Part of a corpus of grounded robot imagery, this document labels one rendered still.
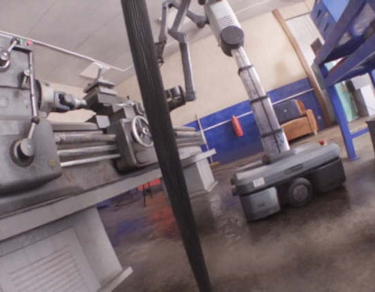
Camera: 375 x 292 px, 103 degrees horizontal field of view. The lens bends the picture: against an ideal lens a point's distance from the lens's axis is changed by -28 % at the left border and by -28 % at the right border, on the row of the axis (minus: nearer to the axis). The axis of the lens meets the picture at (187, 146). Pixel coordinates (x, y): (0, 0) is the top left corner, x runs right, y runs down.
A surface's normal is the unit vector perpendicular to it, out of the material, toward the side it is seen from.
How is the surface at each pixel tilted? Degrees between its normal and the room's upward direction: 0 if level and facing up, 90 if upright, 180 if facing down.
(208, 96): 90
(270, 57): 90
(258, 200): 90
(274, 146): 90
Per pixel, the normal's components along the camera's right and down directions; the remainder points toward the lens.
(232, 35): -0.18, 0.00
